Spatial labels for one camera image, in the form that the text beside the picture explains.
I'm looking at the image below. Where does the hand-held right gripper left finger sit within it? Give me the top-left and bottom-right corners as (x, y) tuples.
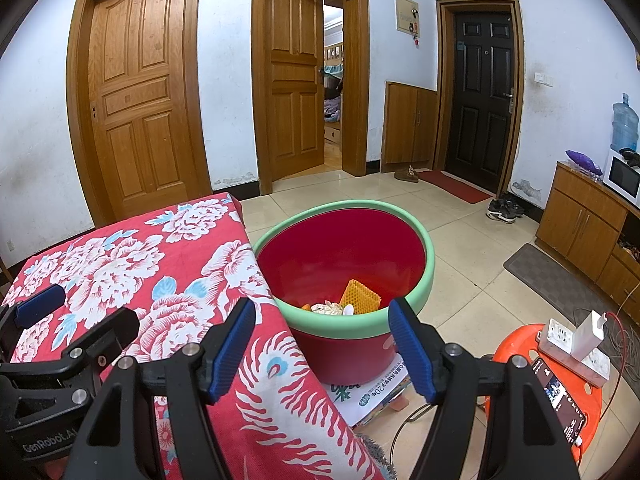
(62, 297), (257, 480)

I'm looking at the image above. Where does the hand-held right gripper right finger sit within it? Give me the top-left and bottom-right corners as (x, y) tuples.
(388, 297), (581, 480)

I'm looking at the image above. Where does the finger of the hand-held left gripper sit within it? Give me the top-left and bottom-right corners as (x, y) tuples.
(0, 308), (141, 406)
(0, 285), (67, 361)

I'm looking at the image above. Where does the yellow honeycomb foam sheet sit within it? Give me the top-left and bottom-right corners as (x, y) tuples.
(339, 279), (381, 316)

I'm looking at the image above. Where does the red basin with green rim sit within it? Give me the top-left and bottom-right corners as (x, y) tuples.
(252, 201), (436, 386)

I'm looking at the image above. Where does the white printed cardboard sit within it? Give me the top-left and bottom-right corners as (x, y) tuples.
(322, 352), (416, 428)

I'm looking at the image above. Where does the red floral tablecloth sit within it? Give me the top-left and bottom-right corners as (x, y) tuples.
(0, 192), (388, 480)

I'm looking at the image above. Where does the orange plastic stool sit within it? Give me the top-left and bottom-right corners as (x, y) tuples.
(482, 324), (603, 468)

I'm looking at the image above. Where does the white power strip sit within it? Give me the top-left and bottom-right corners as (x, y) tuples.
(536, 317), (612, 386)

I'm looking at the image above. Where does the black smartphone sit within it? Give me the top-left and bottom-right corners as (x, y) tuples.
(530, 357), (587, 448)

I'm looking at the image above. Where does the grey floor mat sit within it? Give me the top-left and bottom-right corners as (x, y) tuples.
(502, 243), (616, 323)

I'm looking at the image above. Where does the red doormat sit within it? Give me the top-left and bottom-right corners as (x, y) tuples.
(417, 170), (493, 204)

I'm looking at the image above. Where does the white charger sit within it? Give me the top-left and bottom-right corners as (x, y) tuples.
(571, 310), (608, 361)

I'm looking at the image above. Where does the wooden sideboard cabinet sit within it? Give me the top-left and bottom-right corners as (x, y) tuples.
(535, 161), (640, 311)

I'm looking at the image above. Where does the wooden panel door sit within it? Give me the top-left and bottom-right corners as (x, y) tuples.
(270, 0), (326, 180)
(89, 0), (193, 213)

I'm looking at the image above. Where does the dark entrance door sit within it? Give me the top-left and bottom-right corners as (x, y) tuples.
(446, 12), (513, 193)

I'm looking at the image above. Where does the white microwave oven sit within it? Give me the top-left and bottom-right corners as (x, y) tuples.
(602, 149), (640, 208)

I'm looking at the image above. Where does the wooden bunk bed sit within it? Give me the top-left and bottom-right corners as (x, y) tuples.
(322, 45), (346, 143)

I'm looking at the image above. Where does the blue water jug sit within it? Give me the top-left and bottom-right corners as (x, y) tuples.
(611, 92), (640, 152)

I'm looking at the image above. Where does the black cable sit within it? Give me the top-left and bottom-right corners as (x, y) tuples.
(390, 402), (442, 454)

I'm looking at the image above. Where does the wooden door frame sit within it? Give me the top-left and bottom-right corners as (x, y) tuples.
(66, 0), (213, 228)
(251, 0), (371, 196)

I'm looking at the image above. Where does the wooden wall cabinet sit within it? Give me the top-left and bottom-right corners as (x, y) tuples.
(381, 81), (440, 172)

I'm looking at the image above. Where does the brown entrance door frame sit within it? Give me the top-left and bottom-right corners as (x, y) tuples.
(434, 0), (526, 198)

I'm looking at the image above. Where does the beige wall fuse box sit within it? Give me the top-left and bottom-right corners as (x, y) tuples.
(395, 0), (421, 37)

